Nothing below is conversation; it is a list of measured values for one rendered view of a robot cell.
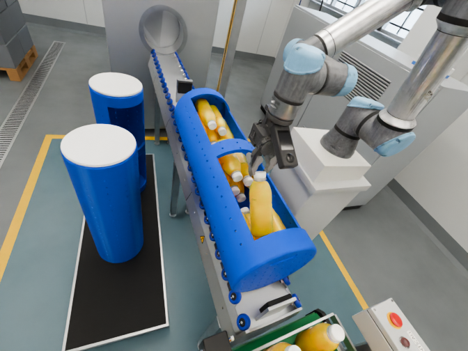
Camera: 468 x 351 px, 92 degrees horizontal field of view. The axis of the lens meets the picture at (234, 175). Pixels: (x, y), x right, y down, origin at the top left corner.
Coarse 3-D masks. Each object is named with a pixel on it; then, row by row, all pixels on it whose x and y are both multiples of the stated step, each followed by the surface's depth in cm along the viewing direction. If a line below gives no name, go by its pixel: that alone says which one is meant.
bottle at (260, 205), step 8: (256, 184) 68; (264, 184) 67; (256, 192) 67; (264, 192) 67; (256, 200) 67; (264, 200) 67; (256, 208) 68; (264, 208) 67; (256, 216) 68; (264, 216) 68; (256, 224) 69; (264, 224) 68; (272, 224) 71; (256, 232) 69; (264, 232) 68; (272, 232) 71
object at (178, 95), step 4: (180, 80) 144; (184, 80) 145; (188, 80) 146; (176, 84) 146; (180, 84) 144; (184, 84) 145; (188, 84) 146; (192, 84) 148; (176, 88) 147; (180, 88) 146; (184, 88) 147; (188, 88) 148; (176, 92) 148; (180, 92) 147; (184, 92) 148; (176, 96) 150; (180, 96) 151; (176, 100) 152
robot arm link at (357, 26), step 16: (368, 0) 58; (384, 0) 56; (400, 0) 56; (416, 0) 58; (352, 16) 57; (368, 16) 57; (384, 16) 58; (320, 32) 59; (336, 32) 58; (352, 32) 58; (368, 32) 60; (288, 48) 62; (320, 48) 58; (336, 48) 59
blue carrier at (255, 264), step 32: (192, 96) 106; (192, 128) 95; (192, 160) 91; (224, 192) 73; (224, 224) 68; (288, 224) 83; (224, 256) 67; (256, 256) 59; (288, 256) 61; (256, 288) 76
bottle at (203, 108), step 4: (200, 100) 112; (204, 100) 112; (196, 104) 112; (200, 104) 110; (204, 104) 109; (208, 104) 111; (196, 108) 112; (200, 108) 109; (204, 108) 107; (208, 108) 108; (200, 112) 108; (204, 112) 106; (208, 112) 105; (212, 112) 106; (200, 116) 109; (204, 116) 105; (208, 116) 104; (212, 116) 105; (204, 120) 105; (208, 120) 104; (212, 120) 104; (204, 124) 107
